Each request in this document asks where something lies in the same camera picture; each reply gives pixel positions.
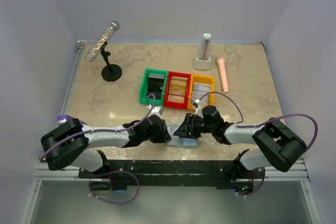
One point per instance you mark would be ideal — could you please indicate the gold credit card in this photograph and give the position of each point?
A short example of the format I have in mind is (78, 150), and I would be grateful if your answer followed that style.
(175, 98)

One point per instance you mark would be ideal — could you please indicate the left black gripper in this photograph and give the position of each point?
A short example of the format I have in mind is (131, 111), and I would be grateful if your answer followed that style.
(164, 136)

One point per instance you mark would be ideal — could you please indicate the teal leather card holder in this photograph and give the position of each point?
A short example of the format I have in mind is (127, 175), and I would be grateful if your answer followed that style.
(182, 142)

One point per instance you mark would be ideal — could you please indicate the purple block fixture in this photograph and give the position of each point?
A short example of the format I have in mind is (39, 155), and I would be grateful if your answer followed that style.
(61, 119)

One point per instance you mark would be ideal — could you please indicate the pink flashlight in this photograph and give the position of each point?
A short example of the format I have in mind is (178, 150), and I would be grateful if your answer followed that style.
(223, 74)

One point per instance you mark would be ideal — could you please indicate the white cards stack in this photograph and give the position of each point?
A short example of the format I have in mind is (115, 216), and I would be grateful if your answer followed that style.
(198, 90)

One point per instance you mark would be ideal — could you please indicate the red plastic bin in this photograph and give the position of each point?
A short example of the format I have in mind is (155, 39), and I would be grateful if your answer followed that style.
(181, 106)

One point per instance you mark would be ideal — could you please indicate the black microphone stand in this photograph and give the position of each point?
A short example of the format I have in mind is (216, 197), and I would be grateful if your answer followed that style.
(111, 72)

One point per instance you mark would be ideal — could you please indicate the glitter silver microphone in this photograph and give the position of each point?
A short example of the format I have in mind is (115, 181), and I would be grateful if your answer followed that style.
(103, 39)

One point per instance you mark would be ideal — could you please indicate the yellow plastic bin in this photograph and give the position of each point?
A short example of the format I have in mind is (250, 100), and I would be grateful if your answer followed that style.
(201, 79)

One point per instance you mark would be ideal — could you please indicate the white VIP credit card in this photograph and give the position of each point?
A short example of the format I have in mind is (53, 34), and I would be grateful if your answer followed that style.
(171, 129)

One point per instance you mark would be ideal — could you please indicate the green plastic bin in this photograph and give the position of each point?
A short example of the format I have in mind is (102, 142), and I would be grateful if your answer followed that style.
(144, 85)

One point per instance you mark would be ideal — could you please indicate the gold cards stack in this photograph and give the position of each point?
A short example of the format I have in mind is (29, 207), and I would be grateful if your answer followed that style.
(178, 85)

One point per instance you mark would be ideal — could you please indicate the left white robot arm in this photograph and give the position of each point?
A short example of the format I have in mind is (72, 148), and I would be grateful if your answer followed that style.
(69, 143)

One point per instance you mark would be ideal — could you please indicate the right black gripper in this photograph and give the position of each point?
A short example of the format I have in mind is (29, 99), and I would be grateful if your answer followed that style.
(187, 129)

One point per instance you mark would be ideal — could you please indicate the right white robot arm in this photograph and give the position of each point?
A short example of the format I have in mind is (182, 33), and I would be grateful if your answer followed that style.
(278, 145)

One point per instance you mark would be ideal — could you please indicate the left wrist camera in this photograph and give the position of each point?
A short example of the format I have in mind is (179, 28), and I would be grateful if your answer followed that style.
(155, 110)

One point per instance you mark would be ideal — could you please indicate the white metronome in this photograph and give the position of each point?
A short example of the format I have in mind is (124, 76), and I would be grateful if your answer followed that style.
(203, 58)

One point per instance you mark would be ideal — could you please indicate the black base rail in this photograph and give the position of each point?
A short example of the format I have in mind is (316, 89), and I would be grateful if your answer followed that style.
(120, 174)

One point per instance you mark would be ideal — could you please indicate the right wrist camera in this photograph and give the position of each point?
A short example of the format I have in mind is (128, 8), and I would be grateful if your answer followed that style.
(197, 107)

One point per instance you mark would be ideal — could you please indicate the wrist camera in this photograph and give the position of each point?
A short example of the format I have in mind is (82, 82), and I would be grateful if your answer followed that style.
(155, 110)
(197, 107)

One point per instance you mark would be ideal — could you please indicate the black cards stack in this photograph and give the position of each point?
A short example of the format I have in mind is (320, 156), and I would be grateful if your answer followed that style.
(155, 85)

